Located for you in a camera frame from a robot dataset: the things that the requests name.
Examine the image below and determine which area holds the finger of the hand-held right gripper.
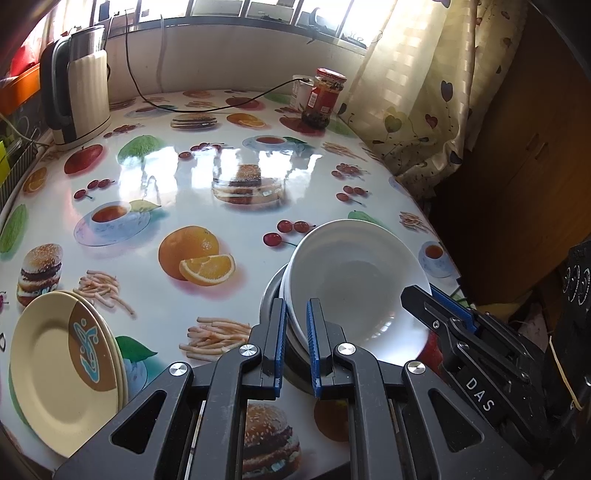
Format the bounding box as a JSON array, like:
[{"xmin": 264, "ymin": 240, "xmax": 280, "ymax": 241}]
[
  {"xmin": 400, "ymin": 284, "xmax": 509, "ymax": 428},
  {"xmin": 431, "ymin": 285, "xmax": 546, "ymax": 385}
]

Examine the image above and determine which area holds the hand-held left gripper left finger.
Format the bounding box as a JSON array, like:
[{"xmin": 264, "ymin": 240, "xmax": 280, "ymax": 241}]
[{"xmin": 53, "ymin": 298, "xmax": 288, "ymax": 480}]

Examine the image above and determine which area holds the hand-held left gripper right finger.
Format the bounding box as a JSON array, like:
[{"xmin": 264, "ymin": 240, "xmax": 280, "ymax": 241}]
[{"xmin": 306, "ymin": 298, "xmax": 536, "ymax": 480}]

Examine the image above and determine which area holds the white bowl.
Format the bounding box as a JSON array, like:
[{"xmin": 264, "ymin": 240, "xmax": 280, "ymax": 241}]
[
  {"xmin": 279, "ymin": 263, "xmax": 315, "ymax": 356},
  {"xmin": 288, "ymin": 219, "xmax": 432, "ymax": 367}
]

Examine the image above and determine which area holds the beige plate with brown patch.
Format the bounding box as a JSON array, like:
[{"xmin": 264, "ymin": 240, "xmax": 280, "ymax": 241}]
[{"xmin": 10, "ymin": 291, "xmax": 122, "ymax": 460}]

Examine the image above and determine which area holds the yellow rubber band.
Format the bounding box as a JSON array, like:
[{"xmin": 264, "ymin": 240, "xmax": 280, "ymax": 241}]
[{"xmin": 549, "ymin": 336, "xmax": 583, "ymax": 411}]

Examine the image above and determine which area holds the brown wooden cabinet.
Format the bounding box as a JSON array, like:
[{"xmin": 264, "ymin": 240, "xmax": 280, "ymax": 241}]
[{"xmin": 429, "ymin": 0, "xmax": 591, "ymax": 305}]

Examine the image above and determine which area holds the food print table cover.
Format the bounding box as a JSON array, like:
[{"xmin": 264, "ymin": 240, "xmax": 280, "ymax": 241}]
[{"xmin": 0, "ymin": 89, "xmax": 462, "ymax": 480}]

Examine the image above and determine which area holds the beige heart print curtain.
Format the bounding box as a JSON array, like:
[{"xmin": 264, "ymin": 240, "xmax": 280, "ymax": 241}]
[{"xmin": 339, "ymin": 0, "xmax": 529, "ymax": 199}]

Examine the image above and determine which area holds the red lidded sauce jar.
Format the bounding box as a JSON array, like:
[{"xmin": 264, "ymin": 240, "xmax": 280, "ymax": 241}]
[{"xmin": 301, "ymin": 68, "xmax": 347, "ymax": 129}]

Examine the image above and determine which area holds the white and red container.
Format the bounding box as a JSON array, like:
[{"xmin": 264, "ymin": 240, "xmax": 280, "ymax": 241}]
[{"xmin": 291, "ymin": 76, "xmax": 315, "ymax": 112}]

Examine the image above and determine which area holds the cream and black electric kettle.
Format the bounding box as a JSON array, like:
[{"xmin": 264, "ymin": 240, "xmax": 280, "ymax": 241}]
[{"xmin": 39, "ymin": 25, "xmax": 112, "ymax": 151}]

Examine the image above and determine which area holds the window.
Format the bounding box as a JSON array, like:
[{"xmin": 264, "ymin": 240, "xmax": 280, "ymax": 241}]
[{"xmin": 46, "ymin": 0, "xmax": 398, "ymax": 47}]

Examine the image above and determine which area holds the orange tray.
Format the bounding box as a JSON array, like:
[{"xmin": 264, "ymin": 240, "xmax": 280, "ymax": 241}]
[{"xmin": 0, "ymin": 62, "xmax": 42, "ymax": 114}]

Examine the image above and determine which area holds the black kettle cable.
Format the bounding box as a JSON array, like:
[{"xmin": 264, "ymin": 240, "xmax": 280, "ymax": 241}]
[{"xmin": 105, "ymin": 9, "xmax": 315, "ymax": 114}]

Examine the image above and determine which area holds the white cable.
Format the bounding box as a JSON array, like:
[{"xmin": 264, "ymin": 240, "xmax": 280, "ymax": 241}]
[{"xmin": 154, "ymin": 14, "xmax": 169, "ymax": 93}]

